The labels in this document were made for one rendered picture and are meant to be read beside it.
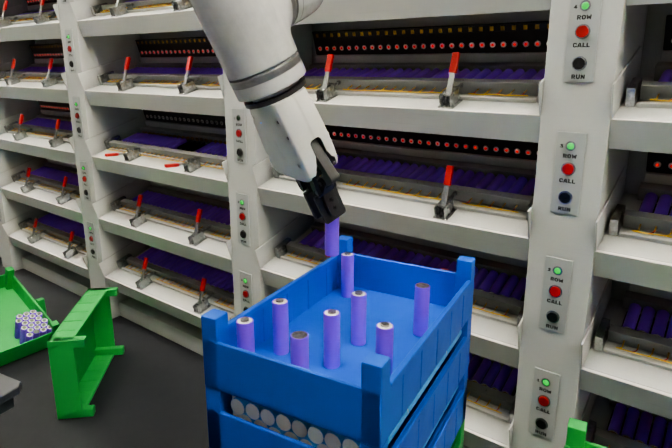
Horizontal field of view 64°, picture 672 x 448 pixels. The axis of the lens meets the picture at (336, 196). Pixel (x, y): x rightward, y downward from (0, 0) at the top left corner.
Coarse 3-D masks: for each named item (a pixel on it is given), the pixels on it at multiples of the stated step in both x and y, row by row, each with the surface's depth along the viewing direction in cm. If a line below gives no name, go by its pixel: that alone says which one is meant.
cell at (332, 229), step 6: (336, 222) 68; (330, 228) 68; (336, 228) 68; (330, 234) 68; (336, 234) 68; (330, 240) 68; (336, 240) 69; (330, 246) 69; (336, 246) 69; (330, 252) 69; (336, 252) 69
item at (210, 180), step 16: (128, 128) 169; (176, 128) 162; (192, 128) 157; (208, 128) 153; (224, 128) 149; (96, 144) 162; (96, 160) 160; (112, 160) 154; (144, 160) 149; (160, 160) 147; (144, 176) 148; (160, 176) 143; (176, 176) 138; (192, 176) 134; (208, 176) 131; (224, 176) 129; (208, 192) 133; (224, 192) 129
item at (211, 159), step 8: (112, 144) 162; (120, 144) 159; (128, 144) 157; (136, 144) 156; (144, 152) 152; (152, 152) 150; (160, 152) 148; (168, 152) 146; (176, 152) 143; (184, 152) 142; (192, 152) 141; (184, 160) 140; (200, 160) 138; (208, 160) 136; (216, 160) 134; (224, 160) 132
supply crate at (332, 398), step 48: (288, 288) 67; (336, 288) 79; (384, 288) 77; (432, 288) 74; (432, 336) 57; (240, 384) 53; (288, 384) 50; (336, 384) 47; (384, 384) 46; (336, 432) 49; (384, 432) 47
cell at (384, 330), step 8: (376, 328) 55; (384, 328) 54; (392, 328) 54; (376, 336) 55; (384, 336) 54; (392, 336) 54; (376, 344) 55; (384, 344) 54; (392, 344) 55; (376, 352) 55; (384, 352) 54; (392, 352) 55; (392, 360) 55; (392, 368) 56
